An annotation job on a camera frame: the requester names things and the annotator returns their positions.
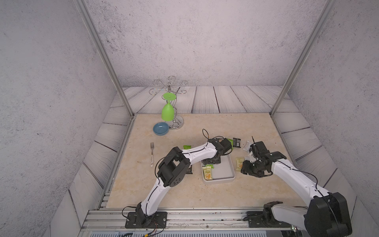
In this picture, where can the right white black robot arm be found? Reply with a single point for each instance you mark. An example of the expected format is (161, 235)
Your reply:
(325, 214)

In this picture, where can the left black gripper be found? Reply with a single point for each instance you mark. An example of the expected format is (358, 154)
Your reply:
(208, 162)

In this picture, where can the silver wire glass rack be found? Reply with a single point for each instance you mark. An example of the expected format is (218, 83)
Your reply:
(169, 86)

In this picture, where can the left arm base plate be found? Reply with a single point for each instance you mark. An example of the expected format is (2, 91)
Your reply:
(138, 220)

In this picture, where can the blue ceramic bowl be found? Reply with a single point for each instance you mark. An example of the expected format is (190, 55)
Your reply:
(161, 128)

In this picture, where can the aluminium front rail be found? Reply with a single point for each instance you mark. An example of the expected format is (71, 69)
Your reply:
(185, 219)

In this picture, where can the yellow cookie packet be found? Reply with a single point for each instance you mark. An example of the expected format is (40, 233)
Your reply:
(207, 173)

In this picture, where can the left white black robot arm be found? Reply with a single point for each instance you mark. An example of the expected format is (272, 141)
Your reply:
(173, 168)

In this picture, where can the white cookie packet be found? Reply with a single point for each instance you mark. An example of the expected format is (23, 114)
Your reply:
(247, 146)

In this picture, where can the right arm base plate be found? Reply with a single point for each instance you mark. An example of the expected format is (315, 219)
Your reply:
(257, 219)

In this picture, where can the beige cookie packet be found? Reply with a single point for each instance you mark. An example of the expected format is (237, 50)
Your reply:
(239, 163)

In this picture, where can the black cookie packet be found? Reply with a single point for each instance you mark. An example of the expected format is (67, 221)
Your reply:
(189, 170)
(236, 142)

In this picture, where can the green plastic wine glass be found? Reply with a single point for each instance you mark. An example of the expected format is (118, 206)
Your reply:
(168, 111)

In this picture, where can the white plastic storage box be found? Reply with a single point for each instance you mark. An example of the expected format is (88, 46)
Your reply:
(220, 173)

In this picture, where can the left aluminium frame post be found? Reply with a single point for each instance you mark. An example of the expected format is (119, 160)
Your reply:
(85, 14)

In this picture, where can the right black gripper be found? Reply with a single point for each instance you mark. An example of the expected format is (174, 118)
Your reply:
(245, 168)

